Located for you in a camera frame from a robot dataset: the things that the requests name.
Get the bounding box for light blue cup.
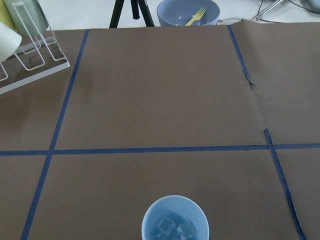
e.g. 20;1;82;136
141;195;210;240

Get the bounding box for ice cubes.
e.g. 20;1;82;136
152;215;197;240

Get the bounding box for blue bowl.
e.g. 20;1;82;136
156;0;221;27

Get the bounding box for yellow plastic fork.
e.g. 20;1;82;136
185;7;206;27

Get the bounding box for black tripod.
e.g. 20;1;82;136
108;0;155;29

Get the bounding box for silver pole with clip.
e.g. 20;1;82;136
251;0;284;22

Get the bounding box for white cup in rack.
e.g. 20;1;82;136
0;22;22;63

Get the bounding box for yellow cup in rack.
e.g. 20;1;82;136
0;0;16;31

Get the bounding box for white wire cup rack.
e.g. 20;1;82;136
0;1;70;94

